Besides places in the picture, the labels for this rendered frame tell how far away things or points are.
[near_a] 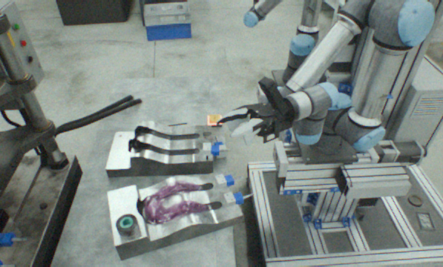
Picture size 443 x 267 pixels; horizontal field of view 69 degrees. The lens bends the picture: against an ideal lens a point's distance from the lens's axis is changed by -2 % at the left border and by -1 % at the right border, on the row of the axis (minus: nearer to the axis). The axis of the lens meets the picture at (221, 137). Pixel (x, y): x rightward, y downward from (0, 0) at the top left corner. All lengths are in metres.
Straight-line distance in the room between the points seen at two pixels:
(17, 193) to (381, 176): 1.61
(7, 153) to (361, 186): 1.46
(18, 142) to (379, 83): 1.42
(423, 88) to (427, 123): 0.21
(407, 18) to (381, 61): 0.15
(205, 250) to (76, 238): 0.53
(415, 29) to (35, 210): 1.57
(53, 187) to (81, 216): 0.26
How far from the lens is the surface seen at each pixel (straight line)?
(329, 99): 0.96
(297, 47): 1.68
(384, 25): 1.05
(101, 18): 5.40
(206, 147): 1.54
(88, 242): 1.46
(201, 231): 1.36
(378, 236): 2.28
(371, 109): 1.18
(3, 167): 1.54
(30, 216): 1.67
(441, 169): 3.23
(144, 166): 1.56
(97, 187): 1.63
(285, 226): 2.14
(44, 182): 1.78
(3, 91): 1.50
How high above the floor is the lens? 1.98
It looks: 42 degrees down
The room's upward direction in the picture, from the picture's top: straight up
